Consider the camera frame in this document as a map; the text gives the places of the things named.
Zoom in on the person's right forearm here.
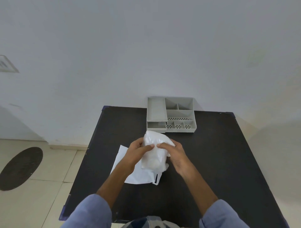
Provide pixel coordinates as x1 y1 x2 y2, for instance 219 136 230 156
175 164 219 218

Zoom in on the bundle of clear plastic gloves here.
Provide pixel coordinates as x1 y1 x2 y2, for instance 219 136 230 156
140 130 176 173

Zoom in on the dark oval floor mat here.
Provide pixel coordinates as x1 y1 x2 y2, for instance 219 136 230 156
0 147 44 191

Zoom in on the white plastic glove packet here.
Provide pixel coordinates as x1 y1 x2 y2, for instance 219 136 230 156
110 145 163 186

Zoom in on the person's right hand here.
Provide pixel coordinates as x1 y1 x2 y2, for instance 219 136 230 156
157 142 189 176

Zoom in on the grey plastic desk organizer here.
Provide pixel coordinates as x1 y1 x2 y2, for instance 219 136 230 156
146 96 197 133

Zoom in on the blue plaid shirt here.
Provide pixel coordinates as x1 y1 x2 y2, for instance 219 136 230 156
61 194 250 228

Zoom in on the person's left hand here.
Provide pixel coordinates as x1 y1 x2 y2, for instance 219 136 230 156
124 137 155 170

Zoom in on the person's left forearm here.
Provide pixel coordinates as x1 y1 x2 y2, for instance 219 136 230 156
96 162 137 210

